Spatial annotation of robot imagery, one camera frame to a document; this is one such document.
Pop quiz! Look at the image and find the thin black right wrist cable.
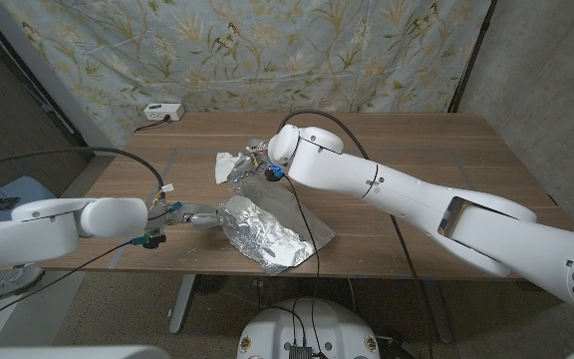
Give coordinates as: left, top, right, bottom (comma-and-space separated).
281, 174, 328, 359

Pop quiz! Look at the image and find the black round object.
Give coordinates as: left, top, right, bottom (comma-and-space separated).
194, 273, 228, 295

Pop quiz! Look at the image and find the white power strip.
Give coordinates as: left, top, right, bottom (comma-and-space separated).
143, 103, 186, 123

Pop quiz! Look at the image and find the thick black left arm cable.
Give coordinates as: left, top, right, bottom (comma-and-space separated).
0, 146, 166, 188

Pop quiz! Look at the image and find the crumpled white napkin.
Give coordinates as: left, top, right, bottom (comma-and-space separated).
214, 151, 248, 185

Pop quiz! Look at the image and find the black power strip cord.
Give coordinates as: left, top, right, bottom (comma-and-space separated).
134, 115, 172, 134

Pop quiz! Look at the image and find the grey metal table leg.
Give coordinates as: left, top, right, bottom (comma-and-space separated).
421, 278, 455, 344
168, 273, 196, 334

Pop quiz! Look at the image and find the grey door frame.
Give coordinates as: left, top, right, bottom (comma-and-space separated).
0, 0, 121, 157

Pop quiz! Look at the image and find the black backdrop stand pole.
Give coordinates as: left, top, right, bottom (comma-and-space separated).
447, 0, 497, 114

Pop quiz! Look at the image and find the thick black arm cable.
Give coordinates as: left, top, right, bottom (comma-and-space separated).
276, 109, 435, 359
0, 146, 166, 188

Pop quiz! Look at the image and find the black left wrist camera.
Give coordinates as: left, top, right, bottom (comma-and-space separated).
142, 229, 167, 249

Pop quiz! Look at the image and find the crinkled aluminum foil sheet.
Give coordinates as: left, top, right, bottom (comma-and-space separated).
219, 175, 338, 276

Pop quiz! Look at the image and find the floral printed backdrop cloth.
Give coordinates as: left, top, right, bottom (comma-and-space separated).
0, 0, 495, 149

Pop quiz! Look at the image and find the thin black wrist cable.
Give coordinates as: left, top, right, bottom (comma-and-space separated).
281, 174, 328, 359
0, 238, 137, 335

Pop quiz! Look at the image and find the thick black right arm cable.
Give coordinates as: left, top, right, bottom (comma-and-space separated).
276, 109, 435, 359

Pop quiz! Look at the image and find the grey white sneaker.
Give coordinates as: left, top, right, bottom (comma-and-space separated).
0, 263, 47, 306

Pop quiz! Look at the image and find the thin black left wrist cable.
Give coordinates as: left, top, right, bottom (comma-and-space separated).
0, 238, 137, 335

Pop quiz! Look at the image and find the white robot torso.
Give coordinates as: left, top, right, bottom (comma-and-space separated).
236, 297, 382, 359

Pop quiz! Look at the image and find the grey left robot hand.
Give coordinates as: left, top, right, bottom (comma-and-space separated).
166, 200, 233, 230

